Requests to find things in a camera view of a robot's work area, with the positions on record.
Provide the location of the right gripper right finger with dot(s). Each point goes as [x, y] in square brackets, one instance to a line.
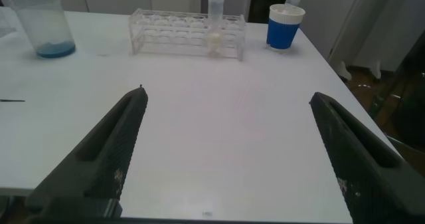
[368, 164]

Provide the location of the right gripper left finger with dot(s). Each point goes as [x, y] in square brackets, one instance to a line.
[96, 157]

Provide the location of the clear glass beaker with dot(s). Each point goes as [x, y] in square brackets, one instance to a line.
[53, 49]

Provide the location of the clear acrylic tube rack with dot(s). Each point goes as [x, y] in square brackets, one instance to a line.
[172, 48]

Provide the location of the yellow pigment test tube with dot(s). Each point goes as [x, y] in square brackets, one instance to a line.
[215, 39]

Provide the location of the blue white paper cup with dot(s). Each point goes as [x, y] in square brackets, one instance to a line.
[282, 33]

